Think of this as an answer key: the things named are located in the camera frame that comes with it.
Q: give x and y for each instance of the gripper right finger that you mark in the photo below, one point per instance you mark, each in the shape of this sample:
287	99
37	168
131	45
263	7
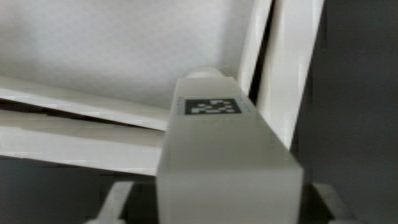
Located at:
323	208

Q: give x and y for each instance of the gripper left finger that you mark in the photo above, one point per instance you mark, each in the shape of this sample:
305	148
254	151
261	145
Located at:
128	207

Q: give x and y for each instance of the white desk top tray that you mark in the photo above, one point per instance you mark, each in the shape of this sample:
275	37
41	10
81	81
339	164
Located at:
94	53

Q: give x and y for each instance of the white front fence bar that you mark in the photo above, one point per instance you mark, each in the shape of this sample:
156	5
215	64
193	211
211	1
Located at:
80	143

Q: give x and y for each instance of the white right fence block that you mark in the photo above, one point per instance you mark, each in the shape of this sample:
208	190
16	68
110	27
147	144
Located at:
293	30

